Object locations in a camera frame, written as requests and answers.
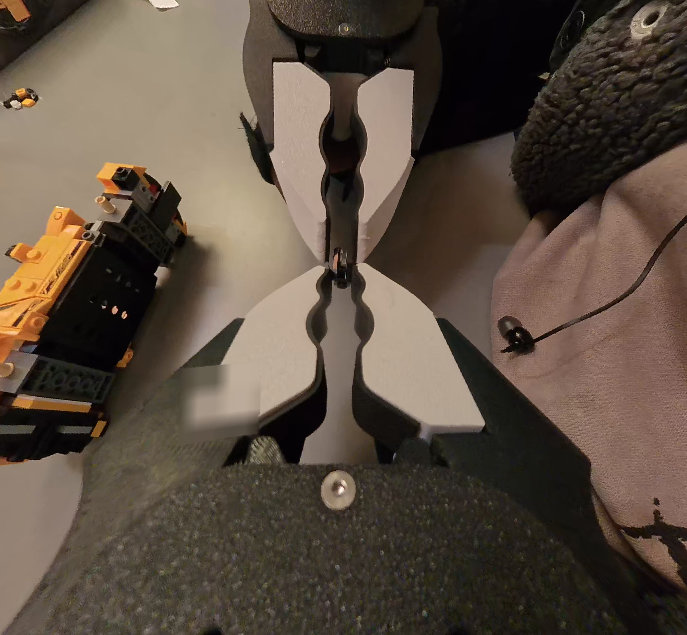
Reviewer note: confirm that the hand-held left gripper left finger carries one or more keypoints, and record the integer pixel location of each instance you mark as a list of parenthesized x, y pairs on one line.
[(279, 345)]

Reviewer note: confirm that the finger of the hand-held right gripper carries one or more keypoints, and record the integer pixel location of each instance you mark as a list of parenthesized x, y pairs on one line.
[(389, 136), (298, 136)]

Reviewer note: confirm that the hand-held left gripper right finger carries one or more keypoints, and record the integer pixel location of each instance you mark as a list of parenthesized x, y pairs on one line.
[(413, 366)]

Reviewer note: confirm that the small black lego piece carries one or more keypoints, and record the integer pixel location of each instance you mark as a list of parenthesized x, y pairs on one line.
[(341, 270)]

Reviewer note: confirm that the orange black lego car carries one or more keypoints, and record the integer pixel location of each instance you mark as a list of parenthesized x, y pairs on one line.
[(91, 291)]

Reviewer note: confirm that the small loose lego pieces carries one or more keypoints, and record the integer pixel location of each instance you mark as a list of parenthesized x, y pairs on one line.
[(21, 98)]

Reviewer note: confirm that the lego set box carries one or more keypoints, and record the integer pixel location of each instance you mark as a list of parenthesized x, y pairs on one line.
[(48, 7)]

